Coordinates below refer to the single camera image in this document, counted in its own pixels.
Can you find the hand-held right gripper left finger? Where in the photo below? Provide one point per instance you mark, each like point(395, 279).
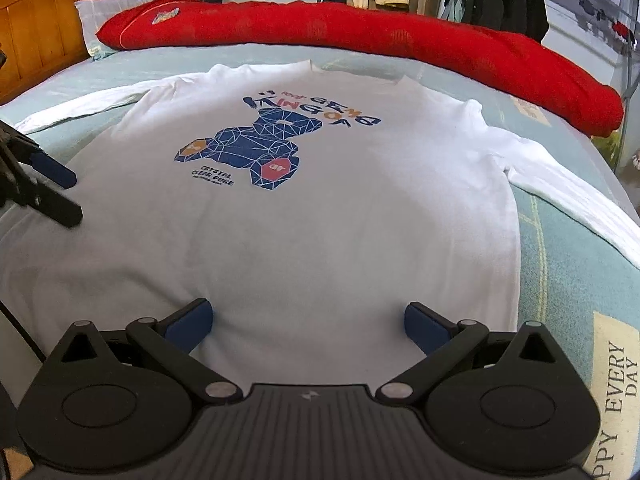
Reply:
point(187, 325)

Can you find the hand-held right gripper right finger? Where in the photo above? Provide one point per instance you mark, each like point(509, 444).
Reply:
point(427, 327)

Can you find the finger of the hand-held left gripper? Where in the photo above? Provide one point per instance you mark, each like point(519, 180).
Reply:
point(55, 170)
point(55, 207)

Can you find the white printed long-sleeve shirt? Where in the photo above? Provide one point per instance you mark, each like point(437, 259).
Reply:
point(325, 220)

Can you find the bed with green checked sheet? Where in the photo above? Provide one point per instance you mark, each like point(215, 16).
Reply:
point(560, 270)

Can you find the wooden headboard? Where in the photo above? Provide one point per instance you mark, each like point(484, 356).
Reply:
point(45, 25)

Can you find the grey checked pillow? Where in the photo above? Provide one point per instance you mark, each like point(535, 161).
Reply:
point(100, 20)

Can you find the red quilt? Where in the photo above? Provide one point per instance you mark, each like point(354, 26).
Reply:
point(375, 40)

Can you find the teal hanging garment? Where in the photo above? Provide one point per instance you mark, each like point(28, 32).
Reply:
point(452, 5)

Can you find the black jackets on rack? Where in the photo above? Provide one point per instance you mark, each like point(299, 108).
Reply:
point(500, 0)

